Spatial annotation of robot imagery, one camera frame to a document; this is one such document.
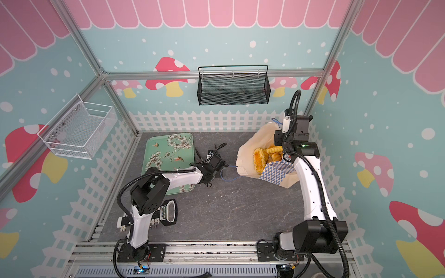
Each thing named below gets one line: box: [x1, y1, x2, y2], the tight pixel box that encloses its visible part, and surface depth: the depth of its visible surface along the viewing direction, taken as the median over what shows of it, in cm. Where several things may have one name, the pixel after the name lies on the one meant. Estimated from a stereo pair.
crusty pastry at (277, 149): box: [265, 145, 284, 156], surface depth 96 cm
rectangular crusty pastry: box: [252, 147, 269, 175], surface depth 97 cm
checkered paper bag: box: [235, 122, 300, 189], surface depth 87 cm
